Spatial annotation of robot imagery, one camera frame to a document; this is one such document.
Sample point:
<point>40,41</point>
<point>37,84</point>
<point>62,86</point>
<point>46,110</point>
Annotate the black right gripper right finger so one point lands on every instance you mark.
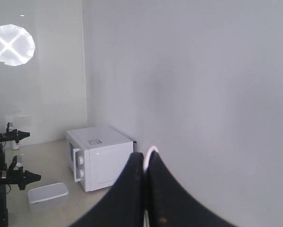
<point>170,205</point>

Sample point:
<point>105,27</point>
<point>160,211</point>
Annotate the white lidded plastic container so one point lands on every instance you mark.
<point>47,197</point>

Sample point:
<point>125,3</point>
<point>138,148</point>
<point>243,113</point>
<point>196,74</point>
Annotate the black background robot arm far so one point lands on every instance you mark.
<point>13,135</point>

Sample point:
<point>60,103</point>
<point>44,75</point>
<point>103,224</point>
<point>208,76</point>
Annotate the white microwave oven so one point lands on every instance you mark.
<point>97,155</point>

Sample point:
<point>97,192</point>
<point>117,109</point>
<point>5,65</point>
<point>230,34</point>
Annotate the round white wall light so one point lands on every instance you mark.
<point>17,45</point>

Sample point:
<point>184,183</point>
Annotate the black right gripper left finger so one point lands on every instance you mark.
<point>122,205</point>

